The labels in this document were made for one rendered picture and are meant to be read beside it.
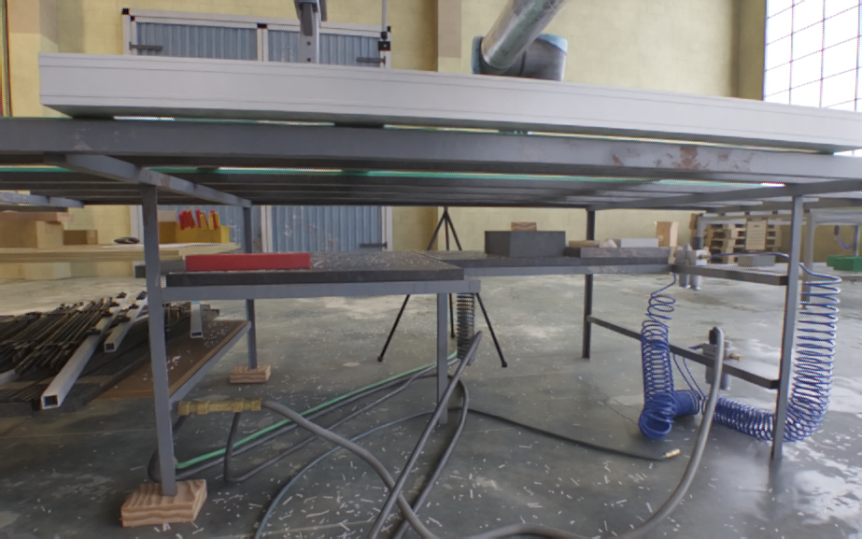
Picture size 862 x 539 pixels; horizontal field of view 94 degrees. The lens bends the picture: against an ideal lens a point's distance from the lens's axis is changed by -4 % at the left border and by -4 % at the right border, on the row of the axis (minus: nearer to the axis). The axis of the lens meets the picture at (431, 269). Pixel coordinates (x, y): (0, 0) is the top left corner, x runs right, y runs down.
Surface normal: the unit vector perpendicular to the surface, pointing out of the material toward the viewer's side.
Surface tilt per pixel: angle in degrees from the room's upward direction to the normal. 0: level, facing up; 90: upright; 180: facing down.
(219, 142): 90
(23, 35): 90
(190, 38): 90
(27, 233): 90
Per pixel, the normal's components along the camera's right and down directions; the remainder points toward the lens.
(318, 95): 0.18, 0.09
